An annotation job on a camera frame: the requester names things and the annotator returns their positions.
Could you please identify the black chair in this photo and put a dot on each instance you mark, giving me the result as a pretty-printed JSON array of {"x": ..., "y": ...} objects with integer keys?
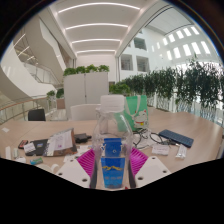
[{"x": 36, "y": 115}]

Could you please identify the small white card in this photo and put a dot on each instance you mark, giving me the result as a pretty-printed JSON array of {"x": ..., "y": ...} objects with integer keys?
[{"x": 5, "y": 129}]

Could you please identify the white computer mouse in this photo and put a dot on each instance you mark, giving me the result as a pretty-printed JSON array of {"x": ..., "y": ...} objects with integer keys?
[{"x": 20, "y": 160}]

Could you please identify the row of green hedge plants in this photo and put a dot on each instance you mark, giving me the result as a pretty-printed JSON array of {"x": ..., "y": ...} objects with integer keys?
[{"x": 196, "y": 86}]

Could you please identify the white cabinet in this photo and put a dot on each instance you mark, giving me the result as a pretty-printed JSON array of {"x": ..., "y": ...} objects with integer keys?
[{"x": 85, "y": 88}]

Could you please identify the green tote bag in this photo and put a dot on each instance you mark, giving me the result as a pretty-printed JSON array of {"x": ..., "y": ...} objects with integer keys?
[{"x": 138, "y": 111}]

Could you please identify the white packet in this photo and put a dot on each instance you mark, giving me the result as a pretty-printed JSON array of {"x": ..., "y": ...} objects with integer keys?
[
  {"x": 181, "y": 151},
  {"x": 160, "y": 150}
]

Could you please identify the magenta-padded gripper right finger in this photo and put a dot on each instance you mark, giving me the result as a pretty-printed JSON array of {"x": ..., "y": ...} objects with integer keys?
[{"x": 151, "y": 170}]

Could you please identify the wood-topped glass railing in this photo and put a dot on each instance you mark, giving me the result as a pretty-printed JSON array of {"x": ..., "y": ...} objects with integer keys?
[{"x": 20, "y": 106}]

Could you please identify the small white charger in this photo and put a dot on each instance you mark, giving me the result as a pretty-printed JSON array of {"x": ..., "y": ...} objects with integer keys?
[{"x": 15, "y": 152}]

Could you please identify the low green plant bed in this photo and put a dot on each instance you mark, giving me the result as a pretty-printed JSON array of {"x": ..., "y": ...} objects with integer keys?
[{"x": 119, "y": 88}]

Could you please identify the brown planter with plants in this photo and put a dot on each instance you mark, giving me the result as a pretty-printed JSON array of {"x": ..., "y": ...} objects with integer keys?
[{"x": 60, "y": 100}]

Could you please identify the clear blue-label water bottle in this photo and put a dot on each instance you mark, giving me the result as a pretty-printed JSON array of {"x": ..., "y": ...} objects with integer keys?
[{"x": 112, "y": 133}]

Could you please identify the white chair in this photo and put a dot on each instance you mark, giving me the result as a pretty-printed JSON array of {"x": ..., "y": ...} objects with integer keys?
[{"x": 83, "y": 112}]

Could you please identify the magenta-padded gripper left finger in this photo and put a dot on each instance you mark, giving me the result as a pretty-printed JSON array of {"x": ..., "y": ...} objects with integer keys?
[{"x": 73, "y": 171}]

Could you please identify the small teal tube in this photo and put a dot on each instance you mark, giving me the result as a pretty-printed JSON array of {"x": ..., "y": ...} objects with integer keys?
[{"x": 36, "y": 161}]

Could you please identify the black wallet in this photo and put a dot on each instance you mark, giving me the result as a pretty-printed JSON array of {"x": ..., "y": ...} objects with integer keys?
[{"x": 40, "y": 146}]

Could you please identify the small white card box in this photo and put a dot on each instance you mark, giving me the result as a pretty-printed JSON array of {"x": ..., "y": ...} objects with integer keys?
[{"x": 29, "y": 147}]

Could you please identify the white paper cup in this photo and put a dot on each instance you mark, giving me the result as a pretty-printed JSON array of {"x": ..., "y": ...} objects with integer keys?
[{"x": 50, "y": 167}]

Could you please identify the ceiling light strips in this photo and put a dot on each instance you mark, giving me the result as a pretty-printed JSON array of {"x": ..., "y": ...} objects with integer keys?
[{"x": 96, "y": 25}]

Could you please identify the small black red box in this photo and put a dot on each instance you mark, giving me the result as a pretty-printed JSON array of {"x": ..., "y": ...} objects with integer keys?
[{"x": 22, "y": 144}]

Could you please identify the small black device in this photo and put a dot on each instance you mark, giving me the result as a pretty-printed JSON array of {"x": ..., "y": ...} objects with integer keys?
[{"x": 81, "y": 137}]

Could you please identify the green plants atop cabinet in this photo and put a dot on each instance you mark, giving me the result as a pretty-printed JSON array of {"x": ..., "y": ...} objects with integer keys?
[{"x": 86, "y": 69}]

